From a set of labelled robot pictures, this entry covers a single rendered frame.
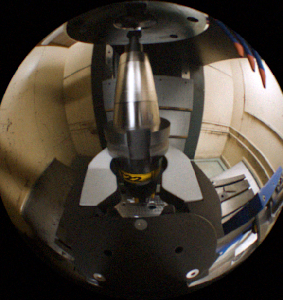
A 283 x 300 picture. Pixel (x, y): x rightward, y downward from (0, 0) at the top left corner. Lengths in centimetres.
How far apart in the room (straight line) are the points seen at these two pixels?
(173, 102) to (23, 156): 120
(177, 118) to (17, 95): 131
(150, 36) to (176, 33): 4
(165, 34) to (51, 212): 103
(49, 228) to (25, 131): 80
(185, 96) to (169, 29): 45
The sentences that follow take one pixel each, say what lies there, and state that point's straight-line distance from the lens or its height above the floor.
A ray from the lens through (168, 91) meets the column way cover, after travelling 52.
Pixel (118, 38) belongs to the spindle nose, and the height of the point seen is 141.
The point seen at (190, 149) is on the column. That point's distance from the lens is 72.
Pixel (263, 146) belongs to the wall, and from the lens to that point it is 106.
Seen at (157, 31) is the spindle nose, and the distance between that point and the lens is 16.
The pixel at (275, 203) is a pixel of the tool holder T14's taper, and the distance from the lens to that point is 24.
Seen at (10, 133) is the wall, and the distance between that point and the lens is 102.
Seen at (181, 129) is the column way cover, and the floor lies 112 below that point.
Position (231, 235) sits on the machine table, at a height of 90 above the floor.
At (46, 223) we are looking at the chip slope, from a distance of 96.
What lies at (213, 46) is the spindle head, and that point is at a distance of 39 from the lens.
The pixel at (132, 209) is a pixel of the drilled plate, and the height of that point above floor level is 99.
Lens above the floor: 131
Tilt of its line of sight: 32 degrees down
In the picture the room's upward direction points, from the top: 2 degrees counter-clockwise
